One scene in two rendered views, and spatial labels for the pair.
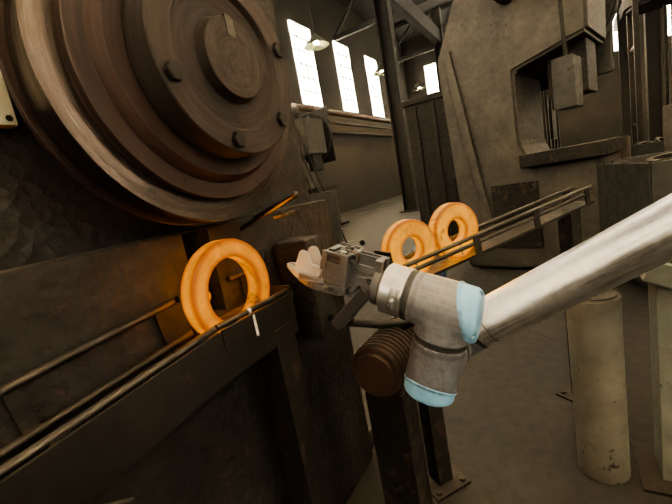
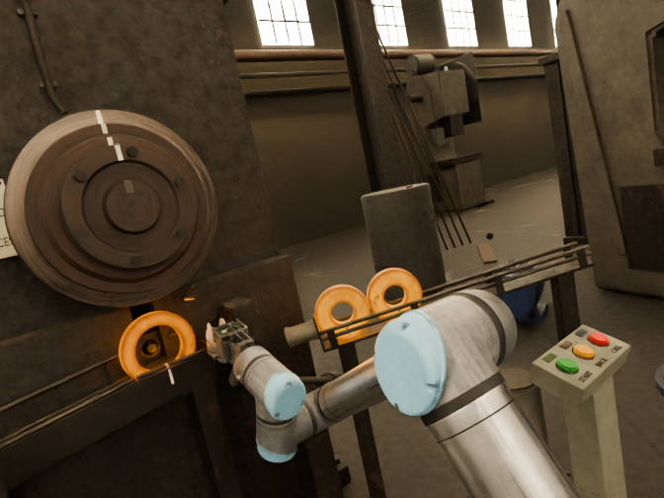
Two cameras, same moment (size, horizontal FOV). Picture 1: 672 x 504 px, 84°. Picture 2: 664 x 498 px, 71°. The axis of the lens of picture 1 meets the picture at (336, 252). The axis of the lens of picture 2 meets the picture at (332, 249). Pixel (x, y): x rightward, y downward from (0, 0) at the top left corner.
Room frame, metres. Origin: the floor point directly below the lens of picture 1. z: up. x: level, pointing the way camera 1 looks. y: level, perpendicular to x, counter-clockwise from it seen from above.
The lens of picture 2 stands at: (-0.22, -0.68, 1.09)
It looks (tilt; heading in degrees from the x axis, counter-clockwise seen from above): 9 degrees down; 22
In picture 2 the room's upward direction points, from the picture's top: 12 degrees counter-clockwise
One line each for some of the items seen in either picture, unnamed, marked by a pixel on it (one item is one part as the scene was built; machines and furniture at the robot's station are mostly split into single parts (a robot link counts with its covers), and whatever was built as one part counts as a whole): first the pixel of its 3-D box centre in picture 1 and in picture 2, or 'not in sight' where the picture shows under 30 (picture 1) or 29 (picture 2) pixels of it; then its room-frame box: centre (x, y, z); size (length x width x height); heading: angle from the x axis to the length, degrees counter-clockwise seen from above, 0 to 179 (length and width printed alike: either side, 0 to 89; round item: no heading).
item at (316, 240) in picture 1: (306, 286); (244, 340); (0.88, 0.09, 0.68); 0.11 x 0.08 x 0.24; 58
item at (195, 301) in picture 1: (229, 289); (158, 347); (0.67, 0.21, 0.75); 0.18 x 0.03 x 0.18; 148
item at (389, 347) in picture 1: (403, 424); (328, 468); (0.88, -0.09, 0.27); 0.22 x 0.13 x 0.53; 148
